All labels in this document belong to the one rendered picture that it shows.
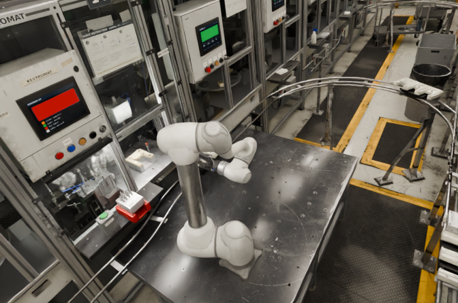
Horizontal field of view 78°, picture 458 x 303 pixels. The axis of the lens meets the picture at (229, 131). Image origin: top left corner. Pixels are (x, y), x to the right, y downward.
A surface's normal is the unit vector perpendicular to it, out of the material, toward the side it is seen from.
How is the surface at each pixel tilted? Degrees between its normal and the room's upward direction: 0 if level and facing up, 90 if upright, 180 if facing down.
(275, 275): 0
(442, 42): 89
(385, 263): 0
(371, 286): 0
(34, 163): 90
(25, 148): 90
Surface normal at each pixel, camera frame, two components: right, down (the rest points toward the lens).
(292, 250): -0.12, -0.82
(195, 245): -0.18, 0.36
